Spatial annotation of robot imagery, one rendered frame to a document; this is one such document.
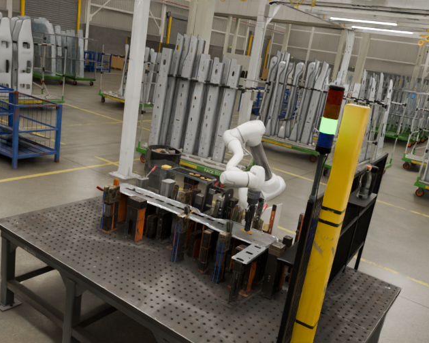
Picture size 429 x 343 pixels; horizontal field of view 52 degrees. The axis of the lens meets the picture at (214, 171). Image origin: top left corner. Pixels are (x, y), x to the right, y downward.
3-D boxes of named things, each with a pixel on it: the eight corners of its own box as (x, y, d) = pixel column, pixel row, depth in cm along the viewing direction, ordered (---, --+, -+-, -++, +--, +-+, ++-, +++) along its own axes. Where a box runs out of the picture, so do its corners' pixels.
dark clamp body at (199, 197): (184, 240, 342) (191, 194, 332) (194, 235, 353) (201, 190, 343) (196, 245, 337) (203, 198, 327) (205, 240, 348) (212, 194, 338)
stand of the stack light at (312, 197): (299, 209, 203) (327, 84, 188) (305, 205, 209) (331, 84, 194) (314, 214, 200) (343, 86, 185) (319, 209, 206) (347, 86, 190)
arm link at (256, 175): (258, 186, 296) (240, 186, 291) (262, 164, 292) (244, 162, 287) (265, 192, 286) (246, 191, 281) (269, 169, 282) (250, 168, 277)
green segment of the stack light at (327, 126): (316, 131, 193) (320, 117, 192) (322, 130, 199) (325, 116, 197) (332, 134, 190) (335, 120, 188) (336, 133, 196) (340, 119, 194)
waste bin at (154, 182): (131, 196, 619) (137, 145, 600) (157, 189, 663) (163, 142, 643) (158, 207, 593) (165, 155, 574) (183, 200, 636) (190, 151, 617)
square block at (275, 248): (259, 295, 280) (269, 243, 271) (264, 290, 287) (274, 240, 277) (270, 300, 276) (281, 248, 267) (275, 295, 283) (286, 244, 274)
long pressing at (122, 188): (105, 188, 342) (105, 186, 342) (125, 183, 361) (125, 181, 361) (266, 250, 278) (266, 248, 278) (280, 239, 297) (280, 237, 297)
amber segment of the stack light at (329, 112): (320, 117, 192) (323, 103, 190) (325, 116, 197) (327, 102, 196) (335, 120, 188) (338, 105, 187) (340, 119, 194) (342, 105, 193)
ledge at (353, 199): (336, 207, 256) (343, 179, 251) (352, 195, 286) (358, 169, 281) (362, 216, 249) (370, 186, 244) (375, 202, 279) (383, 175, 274)
